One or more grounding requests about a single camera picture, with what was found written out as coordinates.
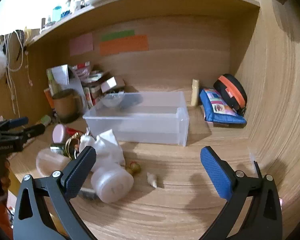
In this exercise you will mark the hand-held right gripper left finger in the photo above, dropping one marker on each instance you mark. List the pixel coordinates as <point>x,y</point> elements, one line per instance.
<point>79,172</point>

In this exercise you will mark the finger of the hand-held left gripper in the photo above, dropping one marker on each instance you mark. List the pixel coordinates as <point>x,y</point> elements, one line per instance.
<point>34,130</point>
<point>18,122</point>

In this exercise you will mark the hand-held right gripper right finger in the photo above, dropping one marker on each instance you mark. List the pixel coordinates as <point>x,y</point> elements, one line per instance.
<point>215,172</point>

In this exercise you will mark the dark green glass bottle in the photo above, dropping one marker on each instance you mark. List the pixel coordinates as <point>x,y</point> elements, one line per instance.
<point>62,150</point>

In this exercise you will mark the white translucent round jar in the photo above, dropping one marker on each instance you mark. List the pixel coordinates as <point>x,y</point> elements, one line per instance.
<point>112,185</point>

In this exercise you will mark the clear plastic storage box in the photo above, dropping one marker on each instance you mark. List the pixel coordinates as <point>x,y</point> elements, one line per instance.
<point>140,130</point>

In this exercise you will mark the wooden desktop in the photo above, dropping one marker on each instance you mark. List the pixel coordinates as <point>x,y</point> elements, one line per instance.
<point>180,205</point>

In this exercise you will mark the pink lidded jar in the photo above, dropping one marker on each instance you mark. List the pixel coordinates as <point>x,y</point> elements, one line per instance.
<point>59,133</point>

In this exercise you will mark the white cups in bin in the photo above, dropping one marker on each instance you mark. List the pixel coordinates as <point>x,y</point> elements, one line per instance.
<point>49,162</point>

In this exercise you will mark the brown mug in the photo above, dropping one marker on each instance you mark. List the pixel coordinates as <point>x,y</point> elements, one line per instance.
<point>64,105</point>

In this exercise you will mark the thin black stick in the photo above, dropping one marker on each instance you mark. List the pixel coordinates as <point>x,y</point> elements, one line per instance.
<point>257,167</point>

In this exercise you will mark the white paper sheets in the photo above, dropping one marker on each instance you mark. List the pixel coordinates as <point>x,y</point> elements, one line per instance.
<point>77,87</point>

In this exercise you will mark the white written paper sheet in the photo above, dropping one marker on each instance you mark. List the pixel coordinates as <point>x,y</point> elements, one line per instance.
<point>61,75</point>

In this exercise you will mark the blue patchwork zip pouch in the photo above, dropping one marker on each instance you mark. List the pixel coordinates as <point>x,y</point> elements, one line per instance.
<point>220,110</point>

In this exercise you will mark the small beige shell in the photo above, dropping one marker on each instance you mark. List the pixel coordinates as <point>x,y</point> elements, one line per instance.
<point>152,179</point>

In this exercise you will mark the stack of books and packets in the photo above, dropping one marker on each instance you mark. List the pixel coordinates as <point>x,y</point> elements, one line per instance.
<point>92,85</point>

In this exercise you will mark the white bowl with beads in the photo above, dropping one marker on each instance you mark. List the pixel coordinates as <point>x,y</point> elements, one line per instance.
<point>112,100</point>

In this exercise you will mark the cream squeeze tube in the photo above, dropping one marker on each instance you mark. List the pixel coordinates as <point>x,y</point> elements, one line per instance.
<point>195,92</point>

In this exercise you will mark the black orange zip case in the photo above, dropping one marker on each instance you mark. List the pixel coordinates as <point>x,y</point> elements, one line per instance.
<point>227,87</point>

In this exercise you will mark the small white cardboard box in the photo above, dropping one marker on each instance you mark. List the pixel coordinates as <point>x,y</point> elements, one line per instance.
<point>112,83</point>

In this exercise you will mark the pink sticky note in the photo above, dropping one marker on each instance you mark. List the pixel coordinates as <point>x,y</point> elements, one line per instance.
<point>81,44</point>

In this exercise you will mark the teal bottle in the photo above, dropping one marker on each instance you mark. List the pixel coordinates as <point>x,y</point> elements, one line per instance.
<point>56,13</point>

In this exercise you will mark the orange sticky note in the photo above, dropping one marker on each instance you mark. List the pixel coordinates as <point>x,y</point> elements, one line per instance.
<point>124,46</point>

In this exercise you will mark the green sticky note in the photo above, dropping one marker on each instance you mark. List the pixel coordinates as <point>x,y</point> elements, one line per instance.
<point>117,35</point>

